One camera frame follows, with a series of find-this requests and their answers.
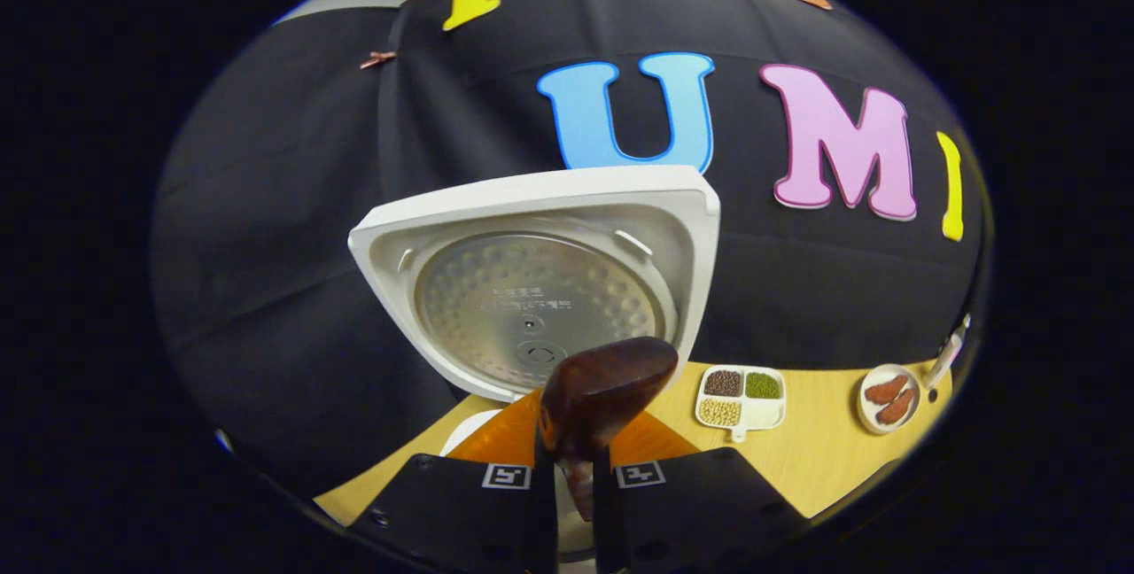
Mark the copper cloth clip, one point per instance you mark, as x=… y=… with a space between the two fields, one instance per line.
x=378 y=58

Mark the green mung beans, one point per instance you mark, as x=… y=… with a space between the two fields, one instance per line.
x=763 y=385

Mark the white divided dish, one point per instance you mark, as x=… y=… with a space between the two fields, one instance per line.
x=764 y=414

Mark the clear bottle with pink label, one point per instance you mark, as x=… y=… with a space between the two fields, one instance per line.
x=946 y=352

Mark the red sausage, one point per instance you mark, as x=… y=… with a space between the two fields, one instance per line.
x=897 y=407
x=886 y=390

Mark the dark brown beans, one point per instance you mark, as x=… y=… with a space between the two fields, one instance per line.
x=723 y=383

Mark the yellow soybeans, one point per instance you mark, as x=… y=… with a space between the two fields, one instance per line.
x=719 y=413

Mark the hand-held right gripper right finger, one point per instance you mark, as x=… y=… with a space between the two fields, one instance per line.
x=691 y=512

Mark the white rice cooker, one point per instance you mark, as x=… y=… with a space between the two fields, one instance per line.
x=532 y=202

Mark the brown wooden spoon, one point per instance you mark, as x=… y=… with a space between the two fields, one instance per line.
x=602 y=388

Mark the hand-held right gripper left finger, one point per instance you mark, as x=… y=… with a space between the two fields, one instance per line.
x=469 y=521

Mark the white round plate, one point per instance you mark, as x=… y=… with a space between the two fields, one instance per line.
x=866 y=414

